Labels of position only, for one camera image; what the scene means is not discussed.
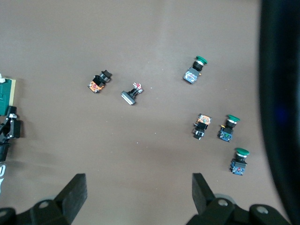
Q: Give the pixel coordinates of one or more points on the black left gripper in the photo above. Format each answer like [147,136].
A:
[3,152]

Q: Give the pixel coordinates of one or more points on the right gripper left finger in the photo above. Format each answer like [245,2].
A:
[70,199]

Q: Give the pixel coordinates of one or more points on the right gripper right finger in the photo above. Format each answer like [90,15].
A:
[204,199]

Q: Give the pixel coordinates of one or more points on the green load switch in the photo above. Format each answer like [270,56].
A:
[5,98]

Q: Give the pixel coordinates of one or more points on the green mushroom button blue block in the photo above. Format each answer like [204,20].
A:
[237,166]
[226,134]
[191,76]

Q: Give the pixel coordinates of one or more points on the black square button red base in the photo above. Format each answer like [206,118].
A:
[129,97]

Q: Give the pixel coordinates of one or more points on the black selector switch orange block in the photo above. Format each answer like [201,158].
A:
[97,84]

